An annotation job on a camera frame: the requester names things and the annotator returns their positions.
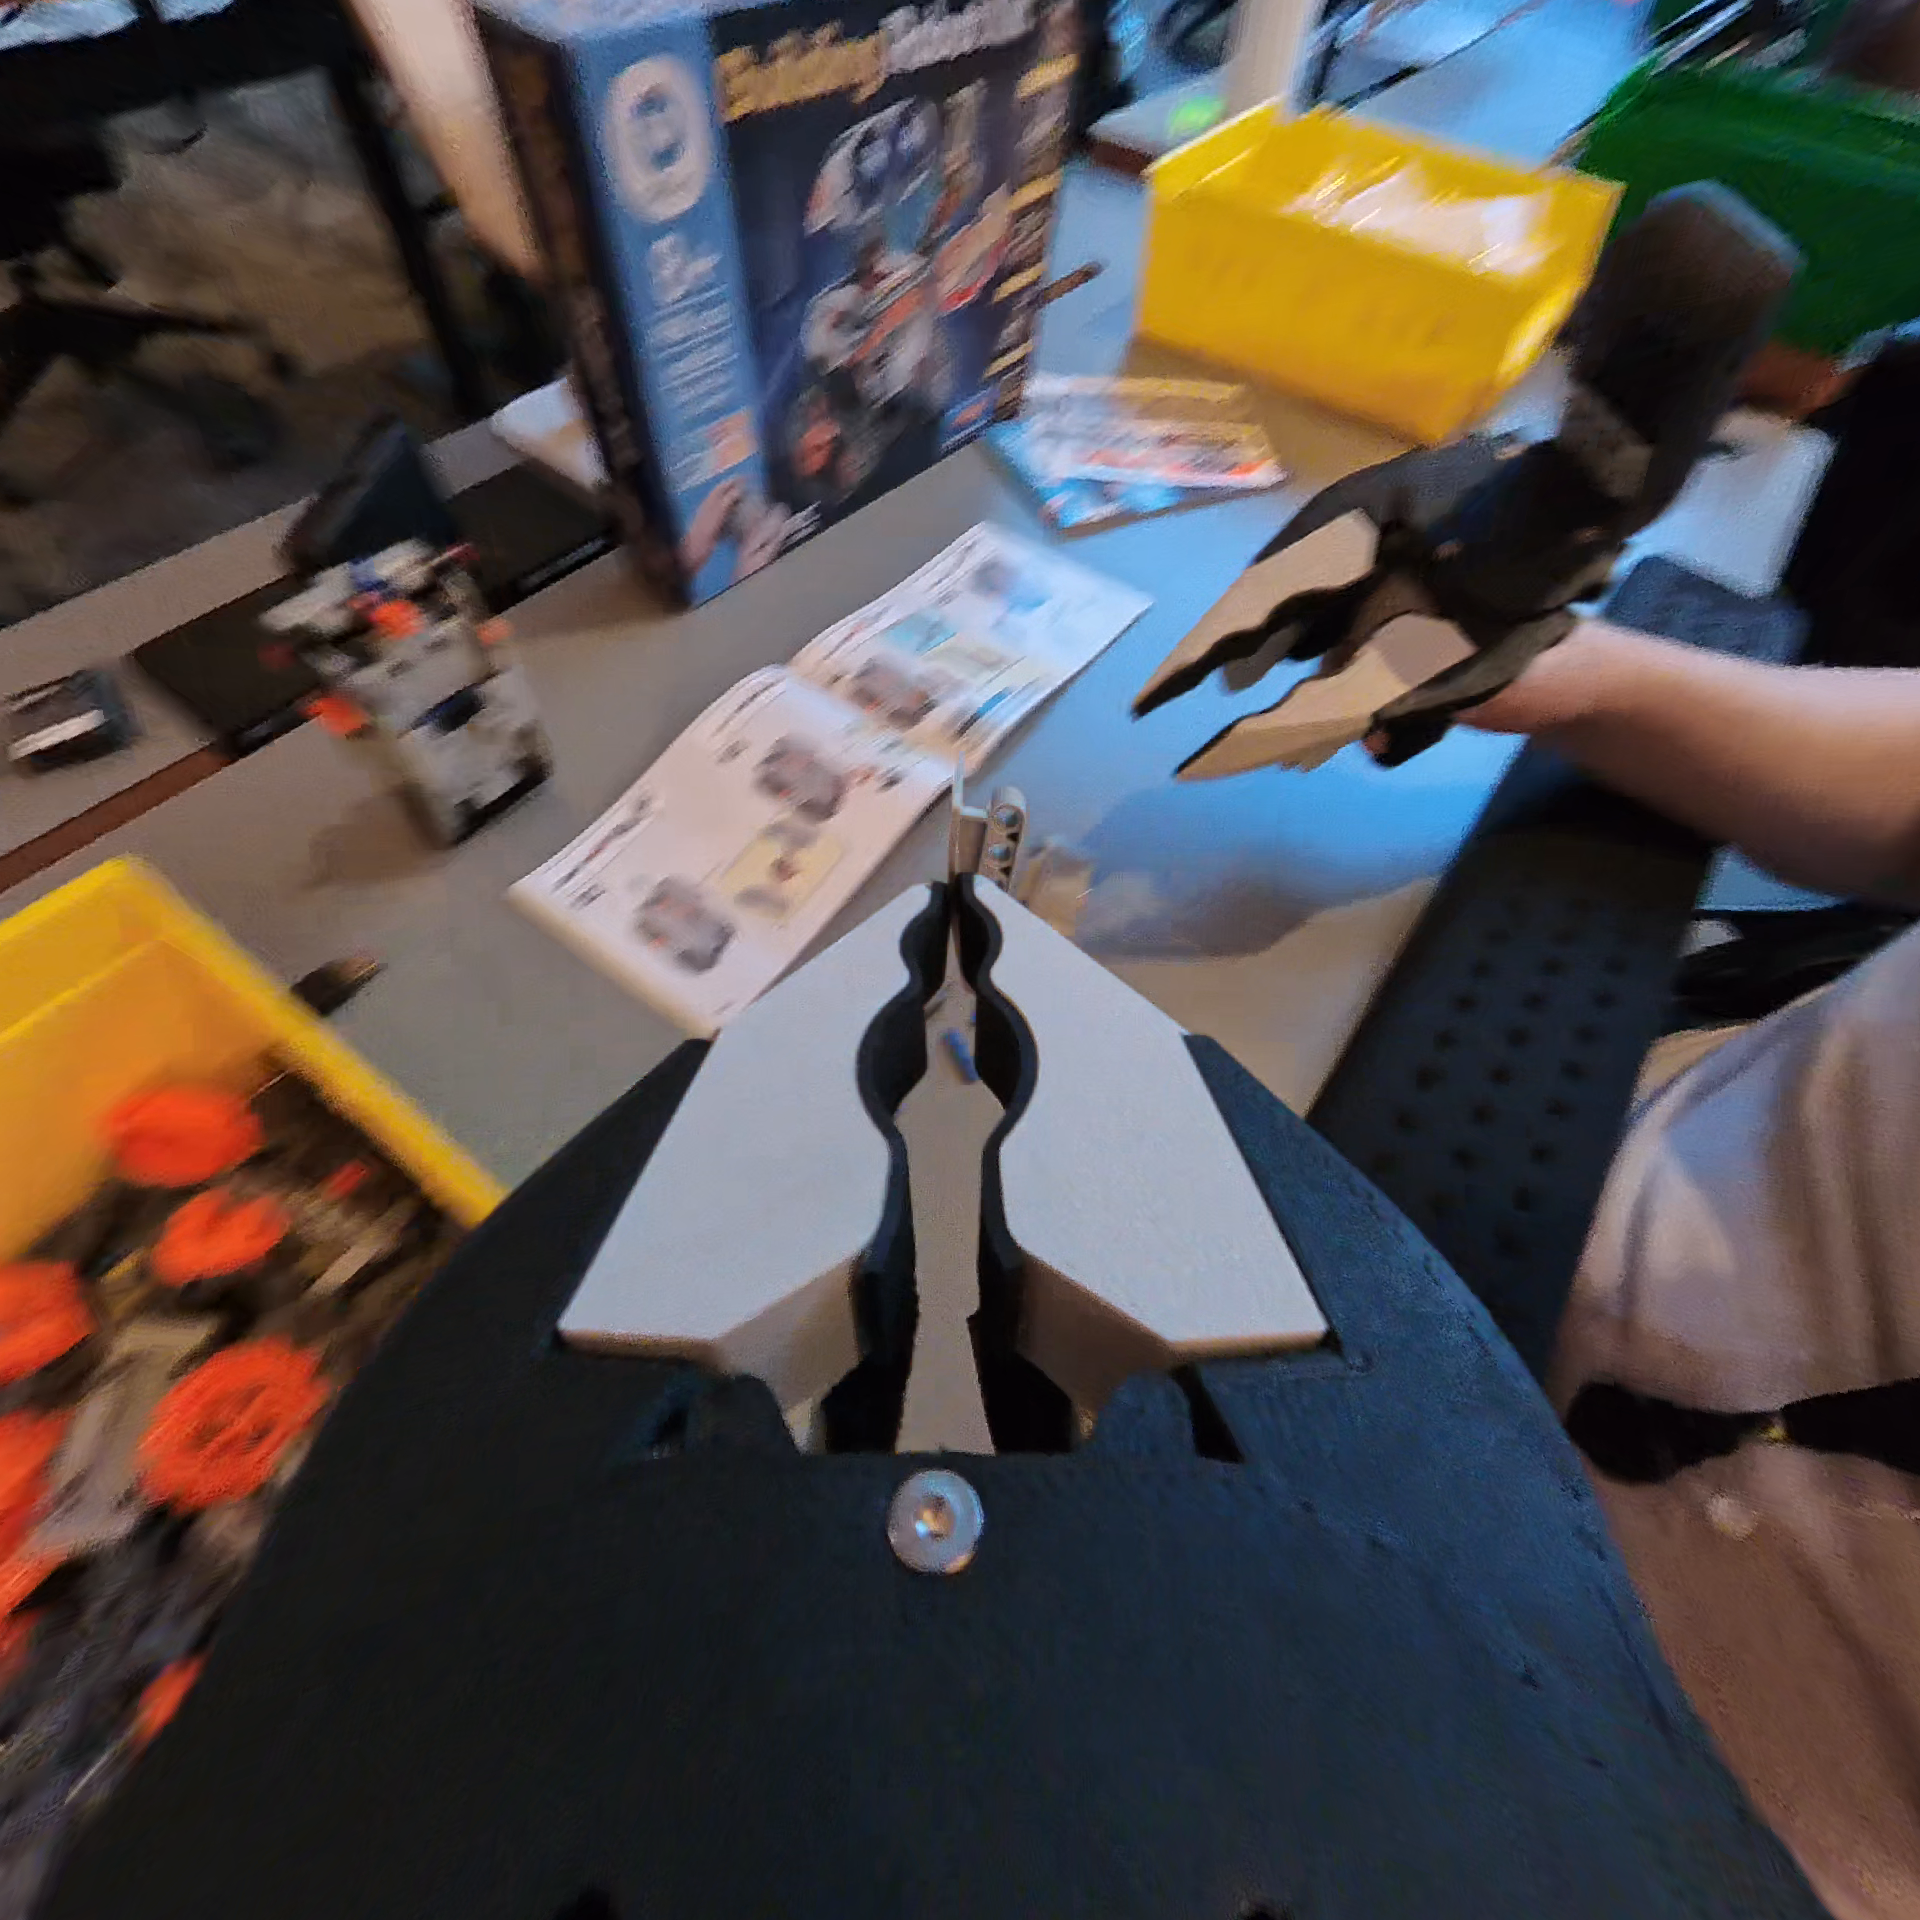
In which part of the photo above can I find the black shoulder strap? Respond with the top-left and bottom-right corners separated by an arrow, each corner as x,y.
1564,1378 -> 1920,1487

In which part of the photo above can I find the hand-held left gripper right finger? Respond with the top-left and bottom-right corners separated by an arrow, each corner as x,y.
957,877 -> 1333,1456

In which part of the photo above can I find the yellow plastic bin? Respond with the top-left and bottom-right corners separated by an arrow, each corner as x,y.
0,853 -> 504,1906
1135,101 -> 1629,450

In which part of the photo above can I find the white stand base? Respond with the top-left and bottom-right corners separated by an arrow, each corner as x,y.
492,376 -> 610,489

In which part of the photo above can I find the partly built toy robot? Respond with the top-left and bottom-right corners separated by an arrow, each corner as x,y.
257,536 -> 555,851

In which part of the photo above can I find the white instruction booklet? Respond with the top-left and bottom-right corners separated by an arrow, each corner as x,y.
504,521 -> 1154,1044

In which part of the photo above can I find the pile of toy building bricks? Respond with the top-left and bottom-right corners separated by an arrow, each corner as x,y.
0,1072 -> 470,1906

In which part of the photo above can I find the person's light shirt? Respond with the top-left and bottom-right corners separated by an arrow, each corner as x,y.
1544,927 -> 1920,1920

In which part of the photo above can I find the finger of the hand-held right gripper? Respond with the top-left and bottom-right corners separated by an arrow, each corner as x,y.
1175,610 -> 1479,788
1130,510 -> 1426,720

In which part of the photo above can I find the black dimpled pad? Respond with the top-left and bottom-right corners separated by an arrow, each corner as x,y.
1308,558 -> 1808,1379

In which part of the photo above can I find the small black box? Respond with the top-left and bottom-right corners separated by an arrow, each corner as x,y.
0,666 -> 136,775

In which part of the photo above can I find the person's right forearm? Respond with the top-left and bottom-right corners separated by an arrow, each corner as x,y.
1448,616 -> 1920,910

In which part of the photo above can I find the blue instruction leaflet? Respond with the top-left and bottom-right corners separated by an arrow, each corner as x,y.
983,372 -> 1291,536

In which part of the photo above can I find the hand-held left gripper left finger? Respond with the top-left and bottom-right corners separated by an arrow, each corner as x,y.
555,884 -> 953,1456

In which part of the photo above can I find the green plastic bin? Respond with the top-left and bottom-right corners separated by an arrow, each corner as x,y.
1573,59 -> 1920,359

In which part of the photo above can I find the grey desk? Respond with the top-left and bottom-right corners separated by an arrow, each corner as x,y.
0,151 -> 1920,1500

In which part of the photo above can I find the blue toy robot box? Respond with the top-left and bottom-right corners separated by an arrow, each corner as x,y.
475,0 -> 1087,610

